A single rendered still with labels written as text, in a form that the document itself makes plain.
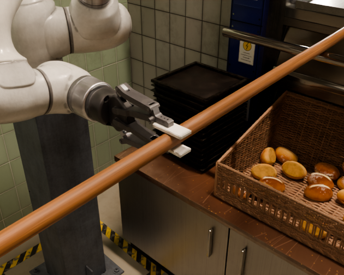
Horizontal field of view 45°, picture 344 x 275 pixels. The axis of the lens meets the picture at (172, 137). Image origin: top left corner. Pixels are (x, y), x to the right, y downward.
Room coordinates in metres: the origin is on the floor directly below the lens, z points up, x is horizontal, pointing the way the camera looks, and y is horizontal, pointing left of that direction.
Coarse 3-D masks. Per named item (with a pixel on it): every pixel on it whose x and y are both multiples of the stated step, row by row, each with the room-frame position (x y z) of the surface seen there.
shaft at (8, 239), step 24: (312, 48) 1.06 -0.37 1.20; (288, 72) 0.94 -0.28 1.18; (240, 96) 0.79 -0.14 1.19; (192, 120) 0.68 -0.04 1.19; (168, 144) 0.61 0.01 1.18; (120, 168) 0.54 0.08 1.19; (72, 192) 0.48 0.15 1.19; (96, 192) 0.49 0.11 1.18; (48, 216) 0.43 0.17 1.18; (0, 240) 0.38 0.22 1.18; (24, 240) 0.40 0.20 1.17
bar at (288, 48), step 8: (224, 32) 1.33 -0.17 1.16; (232, 32) 1.31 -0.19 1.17; (240, 32) 1.30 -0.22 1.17; (240, 40) 1.29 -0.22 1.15; (248, 40) 1.26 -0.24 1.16; (256, 40) 1.25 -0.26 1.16; (264, 40) 1.23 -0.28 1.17; (272, 40) 1.22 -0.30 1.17; (280, 40) 1.21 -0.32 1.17; (272, 48) 1.21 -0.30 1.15; (280, 48) 1.19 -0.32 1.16; (288, 48) 1.17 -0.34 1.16; (296, 48) 1.16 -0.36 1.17; (304, 48) 1.15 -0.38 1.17; (320, 56) 1.11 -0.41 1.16; (328, 56) 1.09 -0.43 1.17; (336, 56) 1.08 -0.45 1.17; (336, 64) 1.07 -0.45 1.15
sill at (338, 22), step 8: (288, 8) 1.59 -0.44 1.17; (296, 8) 1.57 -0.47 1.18; (288, 16) 1.59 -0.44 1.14; (296, 16) 1.56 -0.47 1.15; (304, 16) 1.54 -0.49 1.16; (312, 16) 1.52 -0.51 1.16; (320, 16) 1.50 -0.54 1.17; (328, 16) 1.48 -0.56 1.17; (336, 16) 1.46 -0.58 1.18; (328, 24) 1.48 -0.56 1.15; (336, 24) 1.46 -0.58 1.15
